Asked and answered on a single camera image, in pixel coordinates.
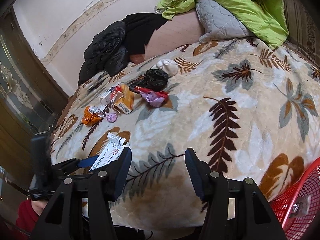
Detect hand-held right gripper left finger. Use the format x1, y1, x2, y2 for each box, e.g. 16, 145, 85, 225
30, 147, 133, 240

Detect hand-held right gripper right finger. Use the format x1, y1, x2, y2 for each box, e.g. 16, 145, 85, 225
184, 148, 288, 240

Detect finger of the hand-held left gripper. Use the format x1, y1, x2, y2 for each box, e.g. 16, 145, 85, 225
51, 155, 100, 177

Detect white medicine box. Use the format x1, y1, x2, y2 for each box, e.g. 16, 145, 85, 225
89, 131, 130, 173

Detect orange foil wrapper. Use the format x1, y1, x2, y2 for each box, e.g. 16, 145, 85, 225
81, 106, 107, 126

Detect red wrapper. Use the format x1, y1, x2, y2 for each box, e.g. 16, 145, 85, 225
135, 86, 170, 98

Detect black plastic bag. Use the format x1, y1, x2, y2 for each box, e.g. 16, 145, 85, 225
129, 69, 169, 93

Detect red plastic basket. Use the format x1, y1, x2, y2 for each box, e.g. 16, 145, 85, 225
270, 157, 320, 240

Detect person's left forearm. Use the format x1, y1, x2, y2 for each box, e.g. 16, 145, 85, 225
15, 198, 48, 240

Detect purple crumpled ball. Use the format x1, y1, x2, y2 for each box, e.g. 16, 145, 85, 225
105, 112, 119, 123

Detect small white box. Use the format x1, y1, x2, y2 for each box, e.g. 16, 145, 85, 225
99, 90, 117, 105

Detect orange medicine box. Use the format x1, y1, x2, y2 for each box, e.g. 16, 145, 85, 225
114, 84, 135, 115

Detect leaf-printed blanket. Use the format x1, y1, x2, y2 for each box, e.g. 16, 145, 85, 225
50, 37, 320, 233

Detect wooden door with glass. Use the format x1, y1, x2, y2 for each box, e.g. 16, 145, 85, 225
0, 7, 69, 195

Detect purple wrapper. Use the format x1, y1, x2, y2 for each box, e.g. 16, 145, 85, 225
140, 91, 168, 108

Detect white crumpled tissue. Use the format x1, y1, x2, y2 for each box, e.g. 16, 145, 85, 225
150, 58, 179, 77

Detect clear plastic wrapper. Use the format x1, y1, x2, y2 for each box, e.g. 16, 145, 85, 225
291, 195, 312, 217

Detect black puffy jacket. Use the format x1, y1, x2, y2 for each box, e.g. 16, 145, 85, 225
77, 21, 130, 87

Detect black cloth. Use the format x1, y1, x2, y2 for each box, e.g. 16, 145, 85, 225
122, 12, 169, 55

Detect grey quilted pillow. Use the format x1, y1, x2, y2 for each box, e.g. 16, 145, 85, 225
195, 0, 254, 43

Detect green quilt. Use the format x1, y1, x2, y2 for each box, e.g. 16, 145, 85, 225
156, 0, 289, 50

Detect striped sofa cushion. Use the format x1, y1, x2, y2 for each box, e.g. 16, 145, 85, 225
281, 0, 320, 65

